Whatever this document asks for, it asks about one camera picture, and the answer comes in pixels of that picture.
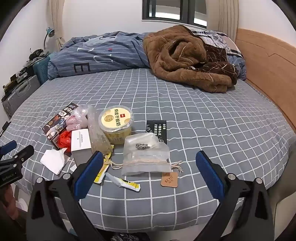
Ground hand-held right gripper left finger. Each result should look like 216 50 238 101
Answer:
26 151 104 241

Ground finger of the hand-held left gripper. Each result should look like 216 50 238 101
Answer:
0 141 18 156
0 145 35 166

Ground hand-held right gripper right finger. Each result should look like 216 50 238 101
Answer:
196 151 274 241

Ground yellow snack wrapper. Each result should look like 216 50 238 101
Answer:
94 144 115 184

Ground white tissue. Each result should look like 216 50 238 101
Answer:
40 148 71 175

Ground small white box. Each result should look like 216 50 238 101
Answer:
70 128 93 165

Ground brown leather tag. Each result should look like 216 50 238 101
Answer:
161 171 179 188

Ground small yellow white wrapper strip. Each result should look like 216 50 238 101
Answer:
105 173 141 192

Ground dark printed snack packet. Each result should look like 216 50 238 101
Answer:
42 102 80 151

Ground red plastic wrapper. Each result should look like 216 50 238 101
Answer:
58 130 74 150

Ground clear pink plastic bag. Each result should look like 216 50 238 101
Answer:
66 104 94 132

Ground clear drawstring pouch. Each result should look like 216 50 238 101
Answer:
110 133 184 176

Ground yellow yogurt cup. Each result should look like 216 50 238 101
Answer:
98 105 135 145

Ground black sachet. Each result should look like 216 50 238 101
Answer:
146 119 168 144

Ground black lined waste bin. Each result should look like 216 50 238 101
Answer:
110 233 151 241

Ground grey checked bed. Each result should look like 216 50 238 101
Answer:
9 67 296 232

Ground grey suitcase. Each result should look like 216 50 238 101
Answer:
2 74 42 118

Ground dark clutter pile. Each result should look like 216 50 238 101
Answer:
2 66 35 95

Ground teal suitcase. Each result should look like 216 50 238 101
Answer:
32 56 51 85

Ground dark cloth bundle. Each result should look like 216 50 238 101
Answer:
29 47 50 62

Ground brown fleece blanket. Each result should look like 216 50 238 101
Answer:
143 25 238 93

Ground wooden headboard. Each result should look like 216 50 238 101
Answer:
235 28 296 132

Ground blue striped duvet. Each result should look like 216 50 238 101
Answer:
47 31 247 80

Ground teal desk lamp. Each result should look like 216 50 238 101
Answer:
43 27 55 50

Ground beige curtain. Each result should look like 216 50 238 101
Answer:
47 0 65 50
218 0 238 42

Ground grey patterned pillow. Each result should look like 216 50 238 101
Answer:
192 27 243 57

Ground dark framed window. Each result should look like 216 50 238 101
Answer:
142 0 207 29

